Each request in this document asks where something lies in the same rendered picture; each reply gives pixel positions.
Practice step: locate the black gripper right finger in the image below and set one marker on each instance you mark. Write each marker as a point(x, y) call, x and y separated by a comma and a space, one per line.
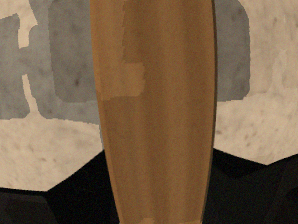
point(244, 192)

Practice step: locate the orange wooden rail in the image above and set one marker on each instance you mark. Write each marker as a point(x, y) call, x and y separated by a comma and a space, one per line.
point(155, 70)

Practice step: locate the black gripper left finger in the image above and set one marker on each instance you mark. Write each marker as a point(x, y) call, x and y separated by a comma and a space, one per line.
point(84, 198)

